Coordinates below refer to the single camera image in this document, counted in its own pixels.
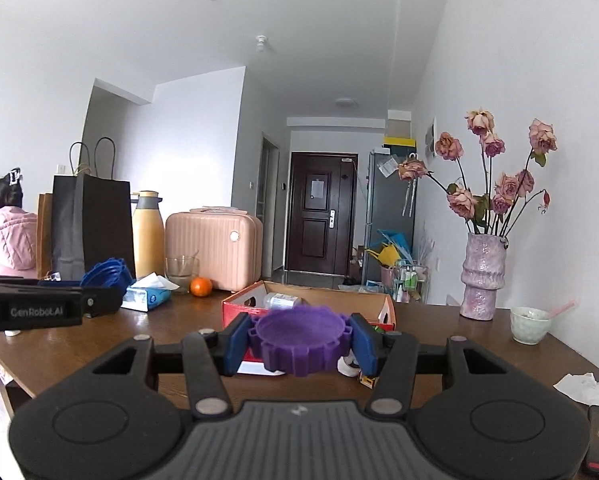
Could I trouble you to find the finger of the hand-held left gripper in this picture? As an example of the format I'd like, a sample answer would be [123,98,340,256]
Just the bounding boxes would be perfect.
[82,285,125,317]

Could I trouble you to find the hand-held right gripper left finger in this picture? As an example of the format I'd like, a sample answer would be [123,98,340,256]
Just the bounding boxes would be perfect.
[92,312,253,418]

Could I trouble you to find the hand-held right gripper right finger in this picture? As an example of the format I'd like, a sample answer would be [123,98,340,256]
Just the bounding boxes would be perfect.
[349,312,510,418]

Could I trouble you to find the red cardboard box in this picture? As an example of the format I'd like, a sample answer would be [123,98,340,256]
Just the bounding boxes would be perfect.
[222,280,397,333]

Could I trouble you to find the purple gear-shaped lid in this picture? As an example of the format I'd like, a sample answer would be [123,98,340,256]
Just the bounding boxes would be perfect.
[248,305,354,378]

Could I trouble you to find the stack of blue plastic bowls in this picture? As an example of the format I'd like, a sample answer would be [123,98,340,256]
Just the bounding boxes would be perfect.
[81,257,136,292]

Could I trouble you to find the blue white tissue pack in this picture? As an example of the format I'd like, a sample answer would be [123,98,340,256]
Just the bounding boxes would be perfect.
[121,272,180,313]

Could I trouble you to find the white plastic bottle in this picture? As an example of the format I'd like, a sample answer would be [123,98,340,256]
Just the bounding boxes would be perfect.
[264,292,303,310]

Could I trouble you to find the black paper bag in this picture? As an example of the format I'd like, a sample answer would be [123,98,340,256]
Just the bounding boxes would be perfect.
[51,137,136,281]

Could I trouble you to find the brown paper bag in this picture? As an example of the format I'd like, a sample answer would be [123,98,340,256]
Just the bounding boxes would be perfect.
[36,192,55,279]

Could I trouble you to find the yellow thermos bottle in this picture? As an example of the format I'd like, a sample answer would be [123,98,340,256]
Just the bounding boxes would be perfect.
[132,191,165,279]

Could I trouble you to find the clear glass cup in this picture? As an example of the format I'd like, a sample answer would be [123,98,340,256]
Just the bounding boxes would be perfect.
[165,256,200,294]

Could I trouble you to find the blue and yellow bags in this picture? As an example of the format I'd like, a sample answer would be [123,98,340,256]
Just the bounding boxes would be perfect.
[364,230,411,268]

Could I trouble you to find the pink suitcase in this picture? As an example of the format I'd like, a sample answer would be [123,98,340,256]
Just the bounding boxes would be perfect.
[165,206,264,292]

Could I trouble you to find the dark brown door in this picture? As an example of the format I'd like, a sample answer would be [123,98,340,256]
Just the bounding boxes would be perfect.
[286,151,359,277]

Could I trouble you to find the pink ceramic vase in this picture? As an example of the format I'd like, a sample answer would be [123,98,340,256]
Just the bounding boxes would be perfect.
[460,232,509,321]

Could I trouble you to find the grey refrigerator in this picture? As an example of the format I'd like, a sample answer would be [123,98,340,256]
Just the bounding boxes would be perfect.
[362,147,417,286]

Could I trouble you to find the pale green bowl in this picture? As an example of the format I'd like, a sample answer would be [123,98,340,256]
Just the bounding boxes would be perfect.
[510,306,551,346]

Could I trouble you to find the dried pink roses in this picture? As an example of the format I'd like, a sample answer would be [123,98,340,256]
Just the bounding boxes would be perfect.
[397,108,559,238]

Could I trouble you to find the crumpled white tissue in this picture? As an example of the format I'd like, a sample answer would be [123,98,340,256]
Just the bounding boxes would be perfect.
[553,372,599,407]

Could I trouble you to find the white box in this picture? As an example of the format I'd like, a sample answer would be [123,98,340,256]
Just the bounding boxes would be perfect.
[387,109,413,137]

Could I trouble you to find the wire storage cart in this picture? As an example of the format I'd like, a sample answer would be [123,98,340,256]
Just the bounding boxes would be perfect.
[394,259,430,303]

